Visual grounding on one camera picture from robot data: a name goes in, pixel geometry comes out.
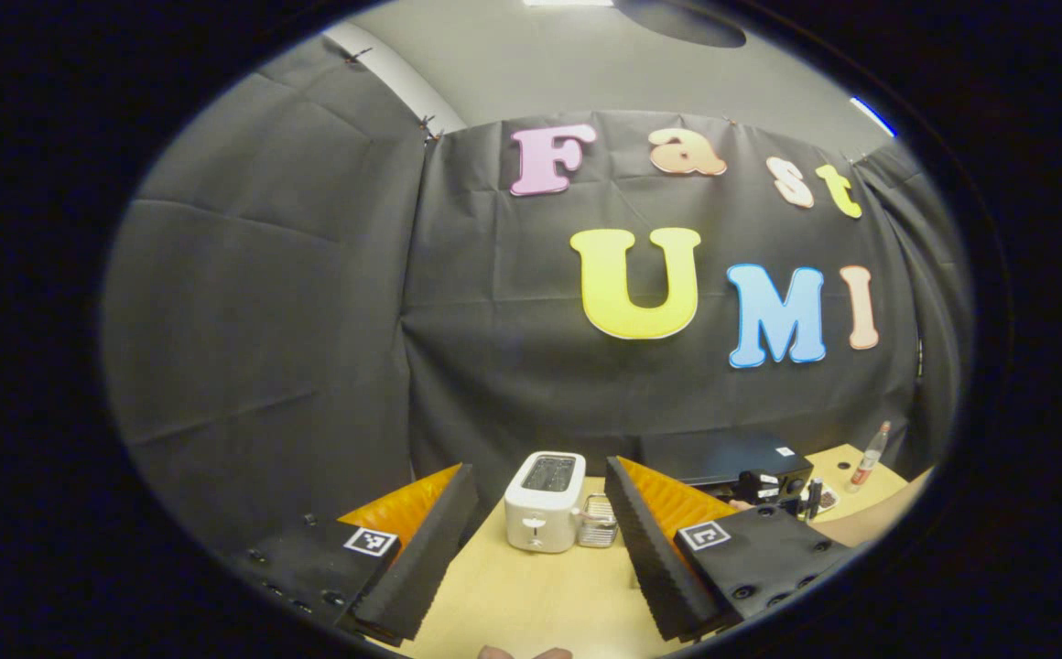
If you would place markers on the white toaster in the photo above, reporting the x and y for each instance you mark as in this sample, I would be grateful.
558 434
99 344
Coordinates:
540 513

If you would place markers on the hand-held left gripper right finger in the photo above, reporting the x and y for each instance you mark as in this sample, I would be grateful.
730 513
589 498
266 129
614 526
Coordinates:
655 567

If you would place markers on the clear plastic water bottle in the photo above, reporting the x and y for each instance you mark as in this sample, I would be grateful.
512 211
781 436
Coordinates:
866 471

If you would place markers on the black backdrop cloth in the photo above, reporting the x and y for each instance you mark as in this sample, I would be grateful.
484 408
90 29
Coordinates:
311 320

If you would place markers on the black electric oven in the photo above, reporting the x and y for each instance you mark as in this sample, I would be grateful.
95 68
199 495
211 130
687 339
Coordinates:
714 453

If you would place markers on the white divided tray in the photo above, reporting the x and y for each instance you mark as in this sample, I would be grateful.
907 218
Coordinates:
829 500

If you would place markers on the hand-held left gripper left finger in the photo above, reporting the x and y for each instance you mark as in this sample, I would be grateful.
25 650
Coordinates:
421 567

